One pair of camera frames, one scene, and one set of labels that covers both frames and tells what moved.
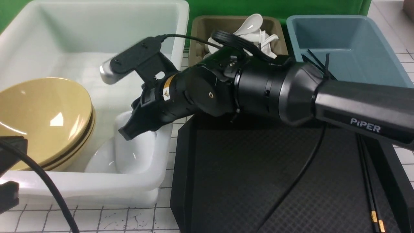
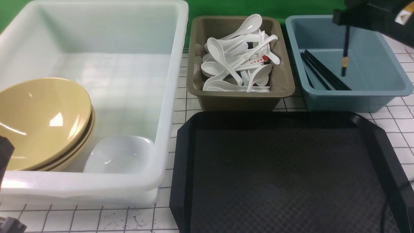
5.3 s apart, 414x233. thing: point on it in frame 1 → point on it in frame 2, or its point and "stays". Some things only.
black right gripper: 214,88 → 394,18
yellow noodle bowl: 56,116 stays
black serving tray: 229,175 stays
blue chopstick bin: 357,52 stays
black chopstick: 374,212 → 345,59
